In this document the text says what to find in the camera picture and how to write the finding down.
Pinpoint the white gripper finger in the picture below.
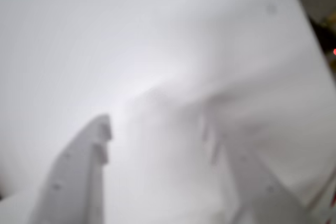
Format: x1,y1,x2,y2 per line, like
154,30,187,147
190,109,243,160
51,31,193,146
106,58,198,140
27,113,112,224
202,115,316,224

